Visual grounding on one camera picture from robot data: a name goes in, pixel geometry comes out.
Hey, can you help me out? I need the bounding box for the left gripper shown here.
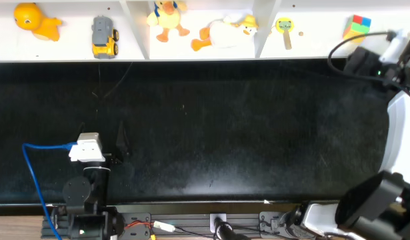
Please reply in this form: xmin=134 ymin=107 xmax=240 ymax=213
xmin=76 ymin=120 xmax=131 ymax=166

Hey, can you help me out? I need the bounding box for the grey and yellow toy truck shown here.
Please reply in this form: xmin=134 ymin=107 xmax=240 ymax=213
xmin=91 ymin=15 xmax=120 ymax=60

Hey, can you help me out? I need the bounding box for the yellow rubber duck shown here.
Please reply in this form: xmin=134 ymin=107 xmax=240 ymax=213
xmin=13 ymin=2 xmax=63 ymax=42

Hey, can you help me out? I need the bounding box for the yellow rattle drum toy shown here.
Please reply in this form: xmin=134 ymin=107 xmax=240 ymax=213
xmin=269 ymin=17 xmax=305 ymax=51

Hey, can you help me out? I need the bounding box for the many-coloured puzzle cube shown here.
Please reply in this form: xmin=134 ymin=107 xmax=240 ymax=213
xmin=342 ymin=14 xmax=372 ymax=43

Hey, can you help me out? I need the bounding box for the white shelf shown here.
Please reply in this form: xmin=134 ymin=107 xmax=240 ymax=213
xmin=0 ymin=0 xmax=410 ymax=63

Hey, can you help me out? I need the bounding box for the yellow plush duck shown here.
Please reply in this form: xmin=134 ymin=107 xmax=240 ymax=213
xmin=146 ymin=0 xmax=191 ymax=43

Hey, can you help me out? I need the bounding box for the white plush duck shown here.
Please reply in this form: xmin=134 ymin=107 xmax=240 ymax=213
xmin=191 ymin=14 xmax=259 ymax=52

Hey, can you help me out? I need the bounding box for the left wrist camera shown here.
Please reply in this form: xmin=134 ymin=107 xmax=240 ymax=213
xmin=68 ymin=132 xmax=107 ymax=163

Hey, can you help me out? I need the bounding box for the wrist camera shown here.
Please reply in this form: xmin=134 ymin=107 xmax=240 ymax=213
xmin=379 ymin=29 xmax=409 ymax=65
xmin=68 ymin=132 xmax=107 ymax=163

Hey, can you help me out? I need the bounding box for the blue cable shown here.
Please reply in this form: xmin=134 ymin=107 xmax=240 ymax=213
xmin=21 ymin=142 xmax=78 ymax=240

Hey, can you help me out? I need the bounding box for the mounting rail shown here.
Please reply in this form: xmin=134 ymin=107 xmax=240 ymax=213
xmin=41 ymin=201 xmax=312 ymax=240

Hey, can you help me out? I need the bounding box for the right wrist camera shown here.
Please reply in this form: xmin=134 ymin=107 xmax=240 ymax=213
xmin=379 ymin=29 xmax=409 ymax=65

